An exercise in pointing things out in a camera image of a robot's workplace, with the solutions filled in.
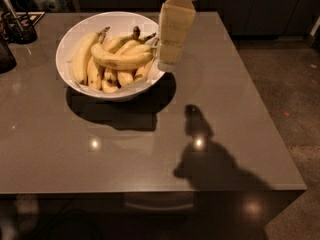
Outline white ceramic bowl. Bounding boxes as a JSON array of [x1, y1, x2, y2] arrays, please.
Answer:
[[55, 11, 167, 102]]

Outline left long yellow banana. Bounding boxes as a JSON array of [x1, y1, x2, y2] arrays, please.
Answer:
[[71, 27, 109, 85]]

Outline small bottom yellow banana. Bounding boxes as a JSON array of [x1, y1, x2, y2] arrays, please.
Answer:
[[101, 68, 119, 93]]

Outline dark glass jar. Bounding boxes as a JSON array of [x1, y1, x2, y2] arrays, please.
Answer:
[[0, 39, 17, 73]]

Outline upper greenish yellow banana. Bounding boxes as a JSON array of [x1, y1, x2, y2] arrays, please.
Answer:
[[102, 26, 140, 53]]

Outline black wire utensil holder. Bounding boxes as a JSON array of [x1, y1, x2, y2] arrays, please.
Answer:
[[3, 12, 37, 44]]

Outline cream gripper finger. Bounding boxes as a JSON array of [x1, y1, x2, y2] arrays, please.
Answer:
[[157, 3, 167, 71], [163, 0, 196, 65]]

